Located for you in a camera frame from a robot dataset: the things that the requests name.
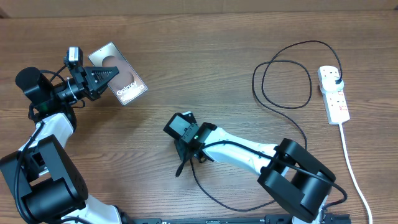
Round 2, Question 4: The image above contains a Galaxy smartphone with reflective screen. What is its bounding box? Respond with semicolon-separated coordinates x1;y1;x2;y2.
88;42;148;106

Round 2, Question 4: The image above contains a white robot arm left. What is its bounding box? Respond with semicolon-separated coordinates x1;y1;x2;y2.
1;66;131;223

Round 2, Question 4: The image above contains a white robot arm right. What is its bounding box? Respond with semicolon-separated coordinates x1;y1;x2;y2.
164;119;336;223

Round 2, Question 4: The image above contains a white charger plug adapter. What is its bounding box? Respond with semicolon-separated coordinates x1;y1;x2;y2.
320;77;345;94

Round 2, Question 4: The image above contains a white power strip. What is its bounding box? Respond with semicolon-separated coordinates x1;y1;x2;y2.
317;65;350;125

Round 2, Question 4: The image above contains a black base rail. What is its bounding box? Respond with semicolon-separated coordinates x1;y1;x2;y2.
131;213;352;224

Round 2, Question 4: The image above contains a white power strip cable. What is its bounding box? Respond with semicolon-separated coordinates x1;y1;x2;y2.
338;123;374;224

